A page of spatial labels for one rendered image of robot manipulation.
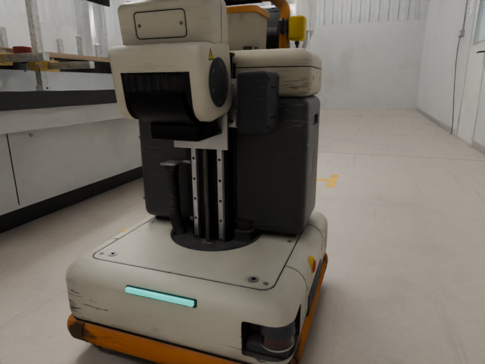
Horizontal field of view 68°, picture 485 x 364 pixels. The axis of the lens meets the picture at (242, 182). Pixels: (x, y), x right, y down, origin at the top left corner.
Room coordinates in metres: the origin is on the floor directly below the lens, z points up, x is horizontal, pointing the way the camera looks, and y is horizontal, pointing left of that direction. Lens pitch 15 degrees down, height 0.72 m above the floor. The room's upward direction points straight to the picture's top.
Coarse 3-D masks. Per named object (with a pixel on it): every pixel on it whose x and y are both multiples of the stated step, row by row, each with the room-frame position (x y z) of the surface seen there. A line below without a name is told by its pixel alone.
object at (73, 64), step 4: (20, 64) 1.86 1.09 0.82; (24, 64) 1.86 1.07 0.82; (48, 64) 1.81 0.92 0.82; (52, 64) 1.80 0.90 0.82; (56, 64) 1.79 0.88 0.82; (60, 64) 1.78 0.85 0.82; (64, 64) 1.77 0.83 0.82; (68, 64) 1.77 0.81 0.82; (72, 64) 1.76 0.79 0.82; (76, 64) 1.75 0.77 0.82; (80, 64) 1.74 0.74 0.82; (84, 64) 1.73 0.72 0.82; (88, 64) 1.73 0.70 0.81; (92, 64) 1.74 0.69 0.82; (20, 68) 1.87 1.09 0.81; (24, 68) 1.86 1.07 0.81; (28, 68) 1.85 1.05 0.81; (52, 68) 1.80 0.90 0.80; (56, 68) 1.79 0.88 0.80; (60, 68) 1.78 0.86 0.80; (64, 68) 1.77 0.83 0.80; (68, 68) 1.77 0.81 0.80; (72, 68) 1.76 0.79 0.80; (76, 68) 1.75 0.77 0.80; (80, 68) 1.74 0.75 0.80; (84, 68) 1.74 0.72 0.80; (88, 68) 1.74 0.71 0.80; (92, 68) 1.74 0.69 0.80
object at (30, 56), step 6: (0, 54) 1.57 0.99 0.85; (6, 54) 1.55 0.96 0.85; (12, 54) 1.54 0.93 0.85; (18, 54) 1.53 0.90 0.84; (24, 54) 1.52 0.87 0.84; (30, 54) 1.51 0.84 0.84; (36, 54) 1.50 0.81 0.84; (42, 54) 1.49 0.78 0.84; (48, 54) 1.51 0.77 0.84; (0, 60) 1.57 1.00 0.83; (6, 60) 1.55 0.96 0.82; (12, 60) 1.54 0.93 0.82; (18, 60) 1.53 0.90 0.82; (24, 60) 1.52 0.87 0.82; (30, 60) 1.51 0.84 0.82; (36, 60) 1.50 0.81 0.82; (42, 60) 1.49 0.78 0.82; (48, 60) 1.51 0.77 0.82
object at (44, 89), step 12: (0, 96) 1.54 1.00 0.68; (12, 96) 1.59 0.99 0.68; (24, 96) 1.64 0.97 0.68; (36, 96) 1.70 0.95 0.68; (48, 96) 1.77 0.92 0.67; (60, 96) 1.83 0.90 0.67; (72, 96) 1.90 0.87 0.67; (84, 96) 1.98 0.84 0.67; (96, 96) 2.07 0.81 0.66; (108, 96) 2.16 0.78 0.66; (0, 108) 1.53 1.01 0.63; (12, 108) 1.58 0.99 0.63; (24, 108) 1.63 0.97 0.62
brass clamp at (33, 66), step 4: (28, 64) 1.76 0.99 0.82; (32, 64) 1.75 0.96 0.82; (36, 64) 1.75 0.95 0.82; (40, 64) 1.77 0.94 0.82; (44, 64) 1.78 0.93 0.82; (32, 68) 1.75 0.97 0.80; (36, 68) 1.74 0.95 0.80; (40, 68) 1.76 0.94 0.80; (44, 68) 1.78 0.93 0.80; (48, 68) 1.80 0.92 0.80
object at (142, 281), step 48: (144, 240) 0.98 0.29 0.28; (192, 240) 1.00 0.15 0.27; (288, 240) 0.97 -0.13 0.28; (96, 288) 0.80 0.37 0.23; (144, 288) 0.76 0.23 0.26; (192, 288) 0.73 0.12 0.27; (240, 288) 0.72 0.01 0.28; (288, 288) 0.72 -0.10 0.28; (96, 336) 0.80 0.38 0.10; (144, 336) 0.76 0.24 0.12; (192, 336) 0.71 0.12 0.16; (240, 336) 0.67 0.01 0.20; (288, 336) 0.65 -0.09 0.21
